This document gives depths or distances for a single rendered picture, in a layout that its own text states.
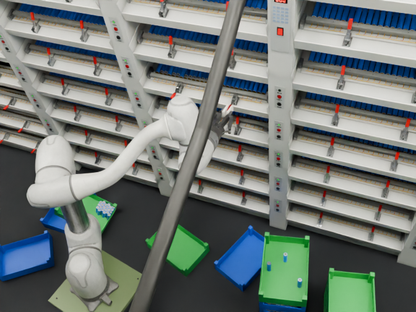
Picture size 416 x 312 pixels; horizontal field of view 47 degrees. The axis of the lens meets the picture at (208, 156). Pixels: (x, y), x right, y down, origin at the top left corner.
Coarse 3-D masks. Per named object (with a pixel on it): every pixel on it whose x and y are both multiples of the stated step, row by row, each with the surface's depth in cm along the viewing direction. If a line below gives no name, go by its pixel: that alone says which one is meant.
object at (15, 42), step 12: (0, 0) 221; (0, 12) 223; (12, 36) 233; (12, 48) 237; (12, 60) 245; (24, 72) 249; (36, 72) 255; (24, 84) 258; (36, 96) 263; (36, 108) 273; (48, 132) 290; (72, 144) 302
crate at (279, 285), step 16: (272, 240) 223; (288, 240) 221; (304, 240) 218; (272, 256) 219; (288, 256) 218; (304, 256) 217; (272, 272) 214; (288, 272) 213; (304, 272) 212; (272, 288) 209; (288, 288) 209; (304, 288) 208; (288, 304) 204; (304, 304) 201
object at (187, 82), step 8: (152, 72) 220; (152, 80) 220; (168, 80) 219; (176, 80) 216; (184, 80) 215; (192, 80) 214; (224, 88) 209; (248, 96) 206; (256, 96) 204; (264, 96) 203
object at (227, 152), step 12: (168, 144) 251; (228, 144) 241; (240, 144) 240; (252, 144) 240; (216, 156) 243; (228, 156) 241; (240, 156) 238; (252, 156) 238; (264, 156) 237; (252, 168) 239; (264, 168) 235
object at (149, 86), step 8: (152, 64) 225; (144, 72) 219; (144, 80) 221; (200, 80) 216; (144, 88) 221; (152, 88) 220; (160, 88) 219; (168, 88) 218; (184, 88) 216; (192, 88) 215; (248, 88) 209; (168, 96) 220; (192, 96) 214; (200, 96) 213; (224, 96) 210; (232, 96) 209; (224, 104) 209; (240, 104) 207; (248, 104) 206; (256, 104) 205; (264, 104) 205; (240, 112) 210; (248, 112) 207; (256, 112) 205; (264, 112) 203
